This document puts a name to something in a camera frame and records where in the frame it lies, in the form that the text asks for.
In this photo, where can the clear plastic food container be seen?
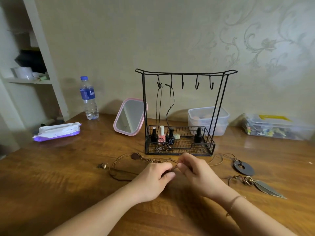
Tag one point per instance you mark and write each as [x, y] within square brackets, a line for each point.
[222, 130]
[197, 115]

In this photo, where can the small green box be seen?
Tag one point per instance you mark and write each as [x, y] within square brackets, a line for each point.
[42, 78]

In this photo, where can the person's left forearm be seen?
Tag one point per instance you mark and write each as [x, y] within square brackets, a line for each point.
[98, 216]

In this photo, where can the person's left hand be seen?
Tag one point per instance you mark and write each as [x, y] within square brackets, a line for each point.
[152, 181]

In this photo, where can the pink nail polish bottle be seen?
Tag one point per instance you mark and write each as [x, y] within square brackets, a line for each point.
[161, 138]

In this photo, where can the white shelf unit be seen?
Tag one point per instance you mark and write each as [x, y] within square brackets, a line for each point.
[46, 58]

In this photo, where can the white purple wet wipes pack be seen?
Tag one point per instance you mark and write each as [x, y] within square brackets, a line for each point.
[56, 131]

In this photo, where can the person's right forearm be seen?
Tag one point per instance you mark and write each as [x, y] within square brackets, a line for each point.
[253, 218]

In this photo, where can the clear water bottle blue cap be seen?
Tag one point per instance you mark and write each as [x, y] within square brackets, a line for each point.
[87, 93]

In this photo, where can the person's right hand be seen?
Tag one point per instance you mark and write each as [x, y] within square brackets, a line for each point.
[201, 176]

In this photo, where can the black labelled nail polish bottle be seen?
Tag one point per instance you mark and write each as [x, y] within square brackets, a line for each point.
[170, 140]

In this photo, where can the pink framed mirror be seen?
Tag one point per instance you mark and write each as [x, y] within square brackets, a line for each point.
[129, 117]

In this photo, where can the black bag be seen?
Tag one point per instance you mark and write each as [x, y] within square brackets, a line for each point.
[32, 61]

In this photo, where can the small gold glitter pot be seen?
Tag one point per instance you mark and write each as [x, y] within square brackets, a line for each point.
[177, 137]

